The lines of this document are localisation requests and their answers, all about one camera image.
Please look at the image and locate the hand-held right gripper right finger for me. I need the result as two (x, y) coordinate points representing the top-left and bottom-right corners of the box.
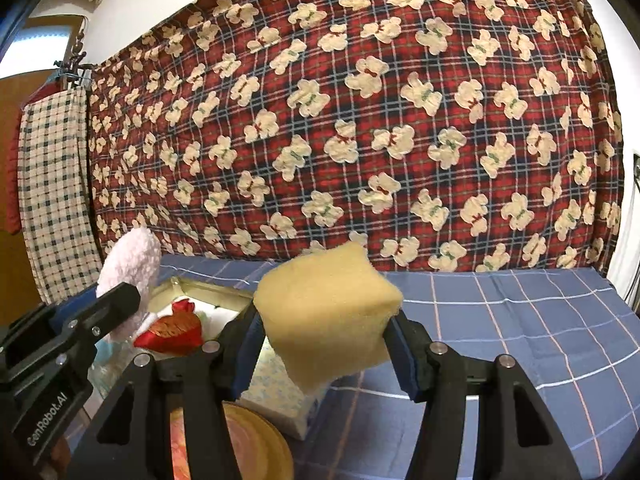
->
(382, 317), (583, 480)

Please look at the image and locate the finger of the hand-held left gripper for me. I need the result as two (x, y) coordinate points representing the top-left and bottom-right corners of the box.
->
(54, 282), (143, 362)
(30, 286), (101, 333)

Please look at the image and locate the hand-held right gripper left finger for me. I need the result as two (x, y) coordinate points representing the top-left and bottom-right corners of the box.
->
(65, 310), (266, 480)

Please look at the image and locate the pink fluffy cloth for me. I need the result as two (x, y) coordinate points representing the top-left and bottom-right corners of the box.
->
(95, 226), (162, 346)

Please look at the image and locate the red embroidered pouch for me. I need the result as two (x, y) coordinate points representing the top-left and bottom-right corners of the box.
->
(133, 297), (203, 356)

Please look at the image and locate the gold metal tin tray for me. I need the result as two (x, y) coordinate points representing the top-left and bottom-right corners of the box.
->
(145, 276), (258, 361)

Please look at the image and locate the yellow sponge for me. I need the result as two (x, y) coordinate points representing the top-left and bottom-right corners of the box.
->
(252, 242), (405, 393)

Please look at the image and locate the yellow dotted tissue pack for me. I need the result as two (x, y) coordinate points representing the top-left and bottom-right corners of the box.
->
(239, 340), (333, 441)

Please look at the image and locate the round gold tin pink lid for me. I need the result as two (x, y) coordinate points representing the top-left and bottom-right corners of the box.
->
(167, 402), (295, 480)

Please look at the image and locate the blue checked bed sheet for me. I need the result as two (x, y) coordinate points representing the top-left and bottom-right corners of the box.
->
(65, 254), (640, 480)

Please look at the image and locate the beige checked hanging cloth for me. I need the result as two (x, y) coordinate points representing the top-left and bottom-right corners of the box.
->
(17, 87), (103, 306)

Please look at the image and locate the red hanging garment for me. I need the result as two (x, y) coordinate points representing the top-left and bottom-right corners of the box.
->
(6, 110), (23, 235)

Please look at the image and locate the red plaid bear blanket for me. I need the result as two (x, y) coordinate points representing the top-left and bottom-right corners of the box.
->
(87, 0), (626, 273)

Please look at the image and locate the metal chain hanger hook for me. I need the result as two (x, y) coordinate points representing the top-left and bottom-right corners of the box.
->
(52, 17), (96, 91)

